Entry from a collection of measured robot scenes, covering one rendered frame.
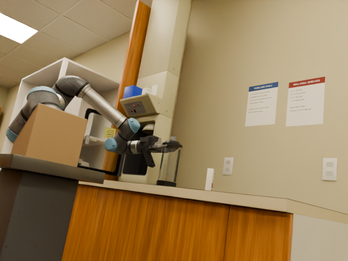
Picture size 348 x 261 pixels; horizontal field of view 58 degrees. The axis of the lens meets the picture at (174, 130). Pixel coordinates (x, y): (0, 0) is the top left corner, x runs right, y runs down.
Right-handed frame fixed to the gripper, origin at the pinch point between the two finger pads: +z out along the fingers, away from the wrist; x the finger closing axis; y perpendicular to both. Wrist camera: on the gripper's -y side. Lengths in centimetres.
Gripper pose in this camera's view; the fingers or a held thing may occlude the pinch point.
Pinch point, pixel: (170, 148)
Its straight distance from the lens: 166.7
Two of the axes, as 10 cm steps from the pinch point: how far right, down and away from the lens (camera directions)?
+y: 0.8, -9.6, 2.7
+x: 5.1, 2.7, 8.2
